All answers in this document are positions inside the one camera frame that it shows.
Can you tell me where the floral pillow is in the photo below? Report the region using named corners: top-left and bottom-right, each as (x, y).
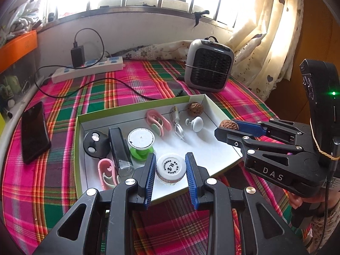
top-left (117, 40), bottom-right (193, 61)

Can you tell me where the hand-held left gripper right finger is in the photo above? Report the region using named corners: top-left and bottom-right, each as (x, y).
top-left (185, 152), bottom-right (310, 255)

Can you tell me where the white usb cable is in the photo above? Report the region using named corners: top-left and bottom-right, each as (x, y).
top-left (170, 106), bottom-right (186, 141)

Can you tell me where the small white jar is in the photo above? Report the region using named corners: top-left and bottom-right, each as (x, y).
top-left (156, 154), bottom-right (186, 186)

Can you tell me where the pink cable clip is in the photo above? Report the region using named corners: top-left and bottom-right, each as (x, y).
top-left (98, 159), bottom-right (119, 190)
top-left (147, 109), bottom-right (172, 136)

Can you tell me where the person's right forearm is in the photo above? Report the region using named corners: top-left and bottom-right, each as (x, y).
top-left (309, 207), bottom-right (340, 247)

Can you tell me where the plaid tablecloth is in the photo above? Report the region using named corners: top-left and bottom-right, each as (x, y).
top-left (0, 60), bottom-right (306, 255)

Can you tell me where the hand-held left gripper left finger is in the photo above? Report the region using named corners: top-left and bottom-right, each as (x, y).
top-left (32, 153), bottom-right (157, 255)

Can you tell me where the green white spool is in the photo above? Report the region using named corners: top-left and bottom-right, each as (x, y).
top-left (127, 128), bottom-right (155, 161)

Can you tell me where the green white cardboard box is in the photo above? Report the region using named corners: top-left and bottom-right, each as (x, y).
top-left (74, 94), bottom-right (242, 206)

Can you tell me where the cream heart curtain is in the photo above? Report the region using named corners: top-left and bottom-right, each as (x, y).
top-left (228, 0), bottom-right (305, 103)

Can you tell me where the black window handle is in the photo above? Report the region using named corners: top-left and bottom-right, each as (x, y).
top-left (193, 10), bottom-right (210, 27)

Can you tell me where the white power strip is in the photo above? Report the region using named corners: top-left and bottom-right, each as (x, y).
top-left (51, 56), bottom-right (124, 84)

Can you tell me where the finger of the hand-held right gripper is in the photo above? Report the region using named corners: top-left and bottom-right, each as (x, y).
top-left (215, 127), bottom-right (306, 166)
top-left (235, 119), bottom-right (306, 141)

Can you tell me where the grey fan heater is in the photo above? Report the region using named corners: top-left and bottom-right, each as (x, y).
top-left (184, 38), bottom-right (235, 93)

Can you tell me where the brown walnut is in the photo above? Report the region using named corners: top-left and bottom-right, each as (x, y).
top-left (219, 120), bottom-right (239, 131)
top-left (188, 102), bottom-right (204, 116)

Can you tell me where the wooden wardrobe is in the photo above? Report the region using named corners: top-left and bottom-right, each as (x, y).
top-left (266, 0), bottom-right (340, 117)

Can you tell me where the white round knob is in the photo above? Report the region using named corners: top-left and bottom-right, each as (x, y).
top-left (185, 117), bottom-right (204, 132)

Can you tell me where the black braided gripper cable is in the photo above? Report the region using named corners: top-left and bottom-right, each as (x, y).
top-left (312, 149), bottom-right (340, 254)

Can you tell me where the black rectangular case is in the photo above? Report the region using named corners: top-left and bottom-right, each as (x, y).
top-left (108, 127), bottom-right (134, 177)

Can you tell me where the black smartphone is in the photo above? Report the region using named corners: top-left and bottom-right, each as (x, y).
top-left (21, 101), bottom-right (52, 164)

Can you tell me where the black oval button device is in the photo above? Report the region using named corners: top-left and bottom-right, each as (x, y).
top-left (83, 131), bottom-right (110, 158)

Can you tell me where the black charger adapter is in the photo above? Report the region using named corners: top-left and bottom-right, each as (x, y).
top-left (70, 45), bottom-right (85, 68)

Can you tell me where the clear storage bin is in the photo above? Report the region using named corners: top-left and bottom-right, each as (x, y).
top-left (0, 53), bottom-right (40, 117)

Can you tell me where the person's right hand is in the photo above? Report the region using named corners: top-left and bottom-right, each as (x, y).
top-left (288, 191), bottom-right (303, 209)

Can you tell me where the orange box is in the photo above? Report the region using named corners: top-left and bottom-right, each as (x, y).
top-left (0, 30), bottom-right (38, 72)

